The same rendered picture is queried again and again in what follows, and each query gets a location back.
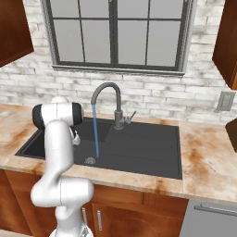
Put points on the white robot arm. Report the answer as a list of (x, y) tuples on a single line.
[(58, 145)]

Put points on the grey framed window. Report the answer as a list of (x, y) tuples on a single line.
[(117, 34)]

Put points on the grey dishwasher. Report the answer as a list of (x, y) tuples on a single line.
[(209, 223)]

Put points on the dark grey sink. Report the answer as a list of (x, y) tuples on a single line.
[(139, 148)]

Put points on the blue water stream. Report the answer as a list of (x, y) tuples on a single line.
[(96, 132)]

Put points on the dark brown block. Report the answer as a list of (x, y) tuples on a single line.
[(232, 131)]

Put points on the green sponge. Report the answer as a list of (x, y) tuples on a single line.
[(74, 148)]

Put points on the brown wooden panel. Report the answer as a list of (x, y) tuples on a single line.
[(139, 196)]

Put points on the grey curved tap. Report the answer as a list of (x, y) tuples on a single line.
[(118, 118)]

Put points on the brown wooden cupboard door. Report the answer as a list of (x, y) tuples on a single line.
[(139, 220), (18, 203)]

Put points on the grey sink drain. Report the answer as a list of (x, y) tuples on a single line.
[(90, 160)]

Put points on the brown wooden wall cupboard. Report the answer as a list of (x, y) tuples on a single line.
[(227, 46), (14, 27)]

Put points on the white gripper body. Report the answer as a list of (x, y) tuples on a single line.
[(76, 138)]

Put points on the grey wall socket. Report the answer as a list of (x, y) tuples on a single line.
[(225, 101)]

